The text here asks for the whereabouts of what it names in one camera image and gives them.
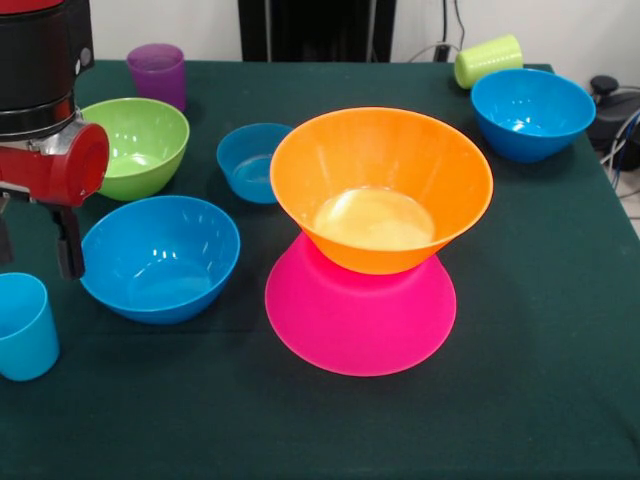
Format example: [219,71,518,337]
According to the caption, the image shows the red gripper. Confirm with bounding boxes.
[0,122,110,281]

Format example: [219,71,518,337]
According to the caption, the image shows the light blue cup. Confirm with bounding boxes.
[0,272,61,383]

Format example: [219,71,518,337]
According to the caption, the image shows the large blue bowl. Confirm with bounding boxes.
[79,195,242,326]
[470,68,598,165]

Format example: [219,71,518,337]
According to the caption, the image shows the pink bowl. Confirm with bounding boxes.
[264,232,458,378]

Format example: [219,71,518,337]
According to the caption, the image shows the orange bowl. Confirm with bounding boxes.
[269,106,495,275]

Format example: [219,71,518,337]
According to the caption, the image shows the yellow-green cup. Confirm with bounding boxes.
[453,33,525,91]

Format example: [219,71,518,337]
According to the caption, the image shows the lime green bowl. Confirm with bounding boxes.
[79,97,191,202]

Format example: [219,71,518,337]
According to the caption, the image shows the purple cup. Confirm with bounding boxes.
[125,43,188,113]

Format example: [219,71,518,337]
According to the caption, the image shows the small light blue bowl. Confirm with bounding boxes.
[216,122,296,205]

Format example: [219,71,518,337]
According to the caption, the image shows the dark green tablecloth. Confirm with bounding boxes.
[0,58,640,480]

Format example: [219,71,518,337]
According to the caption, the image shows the grey chair base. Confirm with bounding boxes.
[587,74,640,171]

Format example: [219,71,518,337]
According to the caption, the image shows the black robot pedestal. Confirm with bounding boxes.
[237,0,397,64]

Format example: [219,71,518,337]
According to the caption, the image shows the black hanging cable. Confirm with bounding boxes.
[452,0,469,46]

